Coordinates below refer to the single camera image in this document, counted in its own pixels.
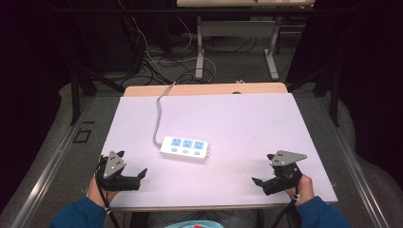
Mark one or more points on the dark curtain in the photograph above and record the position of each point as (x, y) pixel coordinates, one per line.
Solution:
(370, 79)
(28, 79)

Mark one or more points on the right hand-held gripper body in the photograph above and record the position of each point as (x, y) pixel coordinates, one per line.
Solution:
(285, 177)

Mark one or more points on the white power strip blue sockets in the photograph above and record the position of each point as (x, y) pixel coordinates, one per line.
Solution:
(185, 148)

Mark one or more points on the white board table cover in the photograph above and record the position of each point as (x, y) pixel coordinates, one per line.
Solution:
(240, 126)

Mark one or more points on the person's right hand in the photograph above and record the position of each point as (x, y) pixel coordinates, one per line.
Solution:
(304, 190)

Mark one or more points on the wooden table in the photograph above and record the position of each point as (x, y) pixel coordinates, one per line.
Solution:
(206, 89)

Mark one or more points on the aluminium floor rail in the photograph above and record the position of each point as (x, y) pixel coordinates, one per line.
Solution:
(47, 171)
(355, 164)

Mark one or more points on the teal cloth with red patch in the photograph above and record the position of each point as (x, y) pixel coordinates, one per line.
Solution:
(193, 224)

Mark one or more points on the person's left hand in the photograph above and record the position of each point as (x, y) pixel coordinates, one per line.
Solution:
(98, 194)

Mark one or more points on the black floor socket frame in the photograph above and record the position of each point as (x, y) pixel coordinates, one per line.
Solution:
(82, 136)

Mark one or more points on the black metal stand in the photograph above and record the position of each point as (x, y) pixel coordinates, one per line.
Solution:
(76, 91)
(333, 95)

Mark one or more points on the white desk with metal legs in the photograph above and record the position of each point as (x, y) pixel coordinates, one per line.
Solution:
(237, 28)

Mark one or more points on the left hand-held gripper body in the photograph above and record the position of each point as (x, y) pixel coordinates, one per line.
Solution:
(114, 164)

